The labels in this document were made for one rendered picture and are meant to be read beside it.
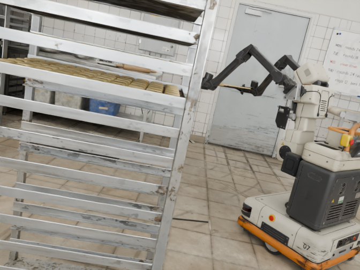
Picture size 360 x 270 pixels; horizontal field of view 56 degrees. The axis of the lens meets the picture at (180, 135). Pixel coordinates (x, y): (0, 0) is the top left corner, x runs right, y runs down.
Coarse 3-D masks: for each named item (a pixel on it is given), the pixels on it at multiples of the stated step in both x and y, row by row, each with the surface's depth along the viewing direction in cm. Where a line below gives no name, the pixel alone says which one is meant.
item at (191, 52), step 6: (192, 30) 131; (198, 30) 131; (192, 48) 132; (192, 54) 133; (186, 60) 133; (192, 60) 133; (186, 78) 135; (186, 84) 135; (174, 120) 139; (180, 120) 139; (174, 126) 139; (174, 138) 141; (174, 144) 141; (168, 168) 144; (162, 180) 145; (168, 180) 145; (162, 198) 147; (162, 204) 147; (156, 222) 149; (150, 252) 153; (150, 258) 153
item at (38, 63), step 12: (0, 60) 97; (12, 60) 104; (24, 60) 112; (36, 60) 119; (60, 72) 98; (72, 72) 108; (84, 72) 114; (96, 72) 120; (120, 84) 99; (132, 84) 106; (144, 84) 116; (156, 84) 122
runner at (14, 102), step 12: (0, 96) 93; (12, 96) 93; (24, 108) 94; (36, 108) 94; (48, 108) 94; (60, 108) 94; (72, 108) 94; (84, 120) 95; (96, 120) 95; (108, 120) 95; (120, 120) 95; (132, 120) 95; (156, 132) 97; (168, 132) 97
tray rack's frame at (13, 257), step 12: (36, 24) 128; (36, 48) 130; (0, 84) 111; (24, 96) 135; (0, 108) 114; (0, 120) 116; (24, 120) 137; (24, 156) 140; (24, 180) 144; (12, 252) 151; (12, 264) 148; (24, 264) 150; (36, 264) 152; (48, 264) 153; (60, 264) 155
